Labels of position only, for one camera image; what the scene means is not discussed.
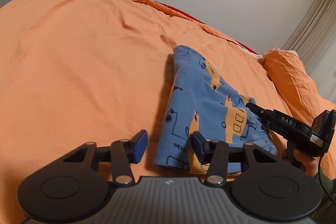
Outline orange pillow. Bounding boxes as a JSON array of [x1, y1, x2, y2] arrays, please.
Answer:
[[261, 48, 335, 125]]

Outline blue orange printed pants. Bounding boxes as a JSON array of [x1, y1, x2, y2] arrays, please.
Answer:
[[154, 46, 277, 174]]

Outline person's right hand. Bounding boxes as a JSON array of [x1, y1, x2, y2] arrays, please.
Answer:
[[293, 148, 325, 177]]

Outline orange bed sheet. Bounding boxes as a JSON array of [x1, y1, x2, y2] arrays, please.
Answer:
[[1, 0, 291, 223]]

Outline beige curtain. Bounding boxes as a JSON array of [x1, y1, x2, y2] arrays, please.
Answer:
[[283, 0, 335, 73]]

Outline red mattress cover edge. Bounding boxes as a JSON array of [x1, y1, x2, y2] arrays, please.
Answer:
[[131, 0, 260, 57]]

